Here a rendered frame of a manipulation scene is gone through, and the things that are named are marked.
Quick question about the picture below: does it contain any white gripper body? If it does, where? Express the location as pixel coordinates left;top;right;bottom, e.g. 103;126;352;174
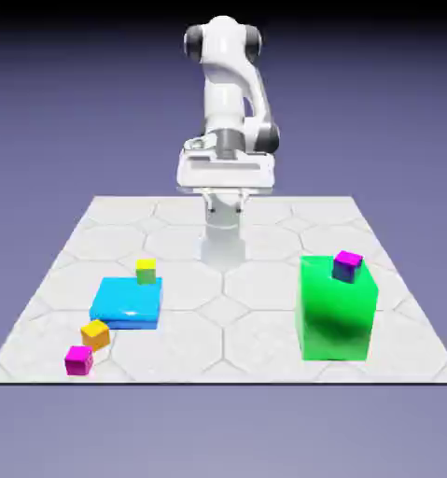
175;148;276;196

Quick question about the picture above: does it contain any small yellow cube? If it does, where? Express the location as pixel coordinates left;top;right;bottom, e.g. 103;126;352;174
135;258;158;286

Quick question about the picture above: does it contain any small purple cube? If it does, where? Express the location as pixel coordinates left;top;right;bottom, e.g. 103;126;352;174
331;249;364;285

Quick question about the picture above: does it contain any small orange cube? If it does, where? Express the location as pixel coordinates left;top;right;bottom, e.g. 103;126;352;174
79;318;112;353

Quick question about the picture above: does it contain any small magenta cube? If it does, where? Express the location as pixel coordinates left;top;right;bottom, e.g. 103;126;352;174
63;344;94;377

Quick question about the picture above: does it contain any large blue box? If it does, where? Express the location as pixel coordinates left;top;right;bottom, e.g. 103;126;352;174
89;276;164;331

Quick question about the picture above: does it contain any large green box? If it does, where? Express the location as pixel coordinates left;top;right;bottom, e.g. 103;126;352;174
294;254;380;362

